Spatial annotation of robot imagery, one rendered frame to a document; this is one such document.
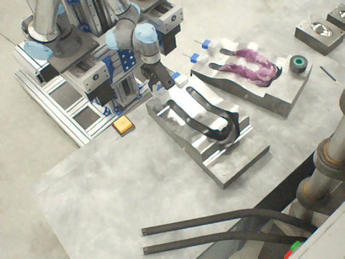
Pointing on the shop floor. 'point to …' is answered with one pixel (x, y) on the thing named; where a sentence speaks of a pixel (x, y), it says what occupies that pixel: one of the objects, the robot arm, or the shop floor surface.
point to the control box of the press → (323, 240)
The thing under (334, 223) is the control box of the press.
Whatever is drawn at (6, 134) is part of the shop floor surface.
